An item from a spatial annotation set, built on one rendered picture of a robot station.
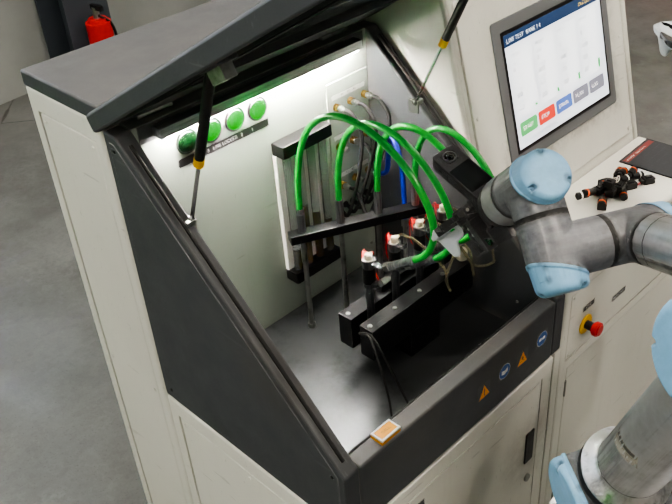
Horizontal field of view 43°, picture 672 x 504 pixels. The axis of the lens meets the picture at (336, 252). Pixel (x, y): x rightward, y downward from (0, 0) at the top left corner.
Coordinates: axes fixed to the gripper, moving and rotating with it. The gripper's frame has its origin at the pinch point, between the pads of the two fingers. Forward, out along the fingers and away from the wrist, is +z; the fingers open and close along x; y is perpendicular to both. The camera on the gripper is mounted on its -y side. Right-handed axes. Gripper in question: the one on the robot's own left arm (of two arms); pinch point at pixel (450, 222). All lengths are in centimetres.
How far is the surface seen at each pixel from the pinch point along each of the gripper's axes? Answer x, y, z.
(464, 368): -3.0, 25.3, 28.6
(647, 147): 88, 12, 65
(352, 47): 19, -43, 33
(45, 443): -91, -17, 178
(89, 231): -48, -42, 50
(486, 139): 36, -11, 39
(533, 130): 51, -7, 46
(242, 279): -25, -16, 55
